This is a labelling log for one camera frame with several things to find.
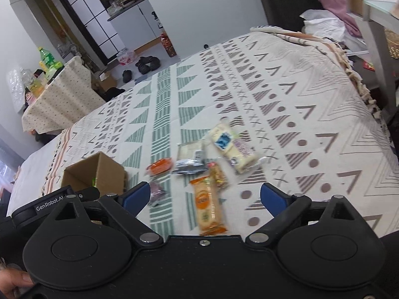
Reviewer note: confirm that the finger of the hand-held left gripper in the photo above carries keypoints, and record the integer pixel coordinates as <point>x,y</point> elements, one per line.
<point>85,199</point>

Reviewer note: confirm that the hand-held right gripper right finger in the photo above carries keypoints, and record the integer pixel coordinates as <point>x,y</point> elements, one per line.
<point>274,199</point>

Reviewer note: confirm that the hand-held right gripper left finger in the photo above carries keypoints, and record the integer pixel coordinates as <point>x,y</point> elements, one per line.
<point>135,197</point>

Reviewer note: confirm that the purple snack packet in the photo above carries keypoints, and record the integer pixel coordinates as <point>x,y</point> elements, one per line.
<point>158,193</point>

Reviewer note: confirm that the brown cardboard box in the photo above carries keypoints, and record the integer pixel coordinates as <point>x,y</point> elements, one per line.
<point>109,171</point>

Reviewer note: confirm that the small orange snack packet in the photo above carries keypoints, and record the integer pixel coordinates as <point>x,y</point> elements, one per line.
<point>160,166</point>

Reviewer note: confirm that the orange nut snack packet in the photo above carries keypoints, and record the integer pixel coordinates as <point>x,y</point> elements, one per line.
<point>219,176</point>

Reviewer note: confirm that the white bread packet blue label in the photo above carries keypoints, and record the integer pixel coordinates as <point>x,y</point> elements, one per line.
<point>232,148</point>

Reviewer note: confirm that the silver grey snack packet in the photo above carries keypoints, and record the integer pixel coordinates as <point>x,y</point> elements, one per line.
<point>190,158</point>

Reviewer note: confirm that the long orange cracker packet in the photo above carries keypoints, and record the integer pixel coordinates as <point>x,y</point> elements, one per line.
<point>207,205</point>

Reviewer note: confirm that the person's left hand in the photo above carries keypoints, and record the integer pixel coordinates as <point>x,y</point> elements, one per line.
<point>14,282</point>

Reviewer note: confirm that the white bed sheet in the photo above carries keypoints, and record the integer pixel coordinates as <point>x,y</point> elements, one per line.
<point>31,168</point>

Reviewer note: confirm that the black clothing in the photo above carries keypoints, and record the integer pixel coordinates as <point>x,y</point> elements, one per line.
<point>46,137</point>

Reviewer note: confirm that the round table with dotted cloth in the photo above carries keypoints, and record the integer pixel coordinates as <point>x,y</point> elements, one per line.
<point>62,99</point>

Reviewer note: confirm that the printed blanket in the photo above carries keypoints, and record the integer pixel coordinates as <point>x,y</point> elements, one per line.
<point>249,99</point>

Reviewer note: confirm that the dark bag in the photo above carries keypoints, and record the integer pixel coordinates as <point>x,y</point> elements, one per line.
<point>114,93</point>

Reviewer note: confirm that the pink box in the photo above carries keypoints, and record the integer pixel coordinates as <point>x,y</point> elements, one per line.
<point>31,97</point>

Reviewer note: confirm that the flat brown carton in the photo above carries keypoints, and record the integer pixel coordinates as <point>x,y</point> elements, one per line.
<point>104,81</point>

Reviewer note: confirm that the black slipper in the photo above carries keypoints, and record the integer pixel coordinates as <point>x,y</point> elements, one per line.
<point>145,69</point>
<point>144,61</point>
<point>155,64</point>
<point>127,76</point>

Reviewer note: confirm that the clear bottle yellow liquid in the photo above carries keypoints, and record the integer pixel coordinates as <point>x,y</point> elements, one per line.
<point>36,87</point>

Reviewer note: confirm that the bubble wrap sheet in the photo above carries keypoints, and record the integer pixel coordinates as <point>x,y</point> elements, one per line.
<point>15,90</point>

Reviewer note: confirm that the green tissue pack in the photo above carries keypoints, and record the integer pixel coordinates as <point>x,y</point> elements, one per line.
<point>55,69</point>

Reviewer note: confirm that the pink water bottle pack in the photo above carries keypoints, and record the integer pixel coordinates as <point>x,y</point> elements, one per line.
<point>127,56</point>

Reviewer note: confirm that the green soda bottle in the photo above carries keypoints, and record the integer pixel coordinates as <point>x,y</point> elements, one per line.
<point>46,58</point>

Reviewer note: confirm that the brown bottle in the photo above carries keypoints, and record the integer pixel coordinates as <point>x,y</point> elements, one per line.
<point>168,45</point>

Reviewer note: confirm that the white cabinet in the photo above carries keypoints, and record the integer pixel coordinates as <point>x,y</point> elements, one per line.
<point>134,28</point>

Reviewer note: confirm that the spray bottle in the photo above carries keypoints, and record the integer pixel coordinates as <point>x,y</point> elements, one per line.
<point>156,20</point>

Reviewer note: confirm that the black grid sliding door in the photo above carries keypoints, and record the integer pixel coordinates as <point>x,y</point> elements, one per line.
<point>87,18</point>

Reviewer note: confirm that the white crumpled cloth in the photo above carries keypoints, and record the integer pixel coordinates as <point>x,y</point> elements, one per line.
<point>324,25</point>

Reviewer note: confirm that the white side table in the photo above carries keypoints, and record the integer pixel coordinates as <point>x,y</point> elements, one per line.
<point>377,37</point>

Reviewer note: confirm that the black flat panel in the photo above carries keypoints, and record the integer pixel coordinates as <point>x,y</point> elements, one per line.
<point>280,0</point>

